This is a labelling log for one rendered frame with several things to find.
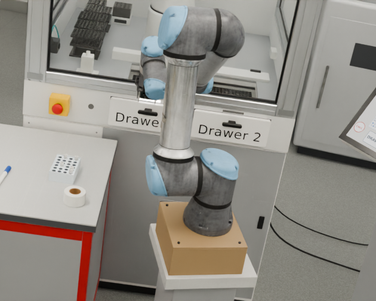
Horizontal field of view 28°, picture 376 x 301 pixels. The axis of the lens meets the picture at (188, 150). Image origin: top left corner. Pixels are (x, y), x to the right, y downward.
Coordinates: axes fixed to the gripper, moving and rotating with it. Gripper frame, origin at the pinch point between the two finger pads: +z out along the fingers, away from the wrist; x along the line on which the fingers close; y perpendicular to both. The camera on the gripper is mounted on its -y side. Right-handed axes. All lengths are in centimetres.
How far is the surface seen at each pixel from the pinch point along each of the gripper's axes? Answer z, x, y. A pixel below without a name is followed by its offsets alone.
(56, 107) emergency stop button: 10.1, -32.3, 4.4
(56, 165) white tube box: 3.7, -27.6, 30.3
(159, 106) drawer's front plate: 9.8, 4.6, -1.4
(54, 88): 11.1, -34.9, -3.8
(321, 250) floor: 117, 96, 7
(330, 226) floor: 131, 104, -12
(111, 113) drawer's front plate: 14.7, -12.5, 1.5
